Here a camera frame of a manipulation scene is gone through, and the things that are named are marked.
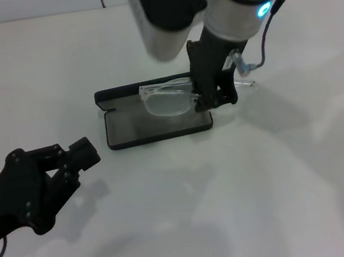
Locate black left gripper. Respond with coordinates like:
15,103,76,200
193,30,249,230
0,134,113,243

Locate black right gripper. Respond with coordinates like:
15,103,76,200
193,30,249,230
181,20,260,114

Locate black glasses case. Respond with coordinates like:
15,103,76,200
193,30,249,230
92,69,216,153

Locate clear white glasses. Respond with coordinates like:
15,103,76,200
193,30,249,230
137,66,260,123

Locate right gripper cable with plugs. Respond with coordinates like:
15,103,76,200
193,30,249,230
212,0,320,80

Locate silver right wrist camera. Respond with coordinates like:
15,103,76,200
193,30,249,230
124,0,228,68

